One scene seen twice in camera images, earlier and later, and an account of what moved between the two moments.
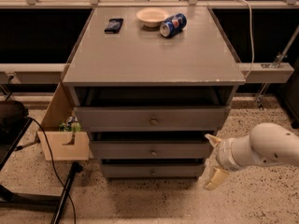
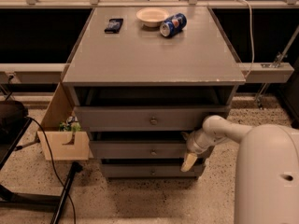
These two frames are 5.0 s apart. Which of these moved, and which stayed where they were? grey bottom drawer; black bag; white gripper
Moved: white gripper
Stayed: black bag; grey bottom drawer
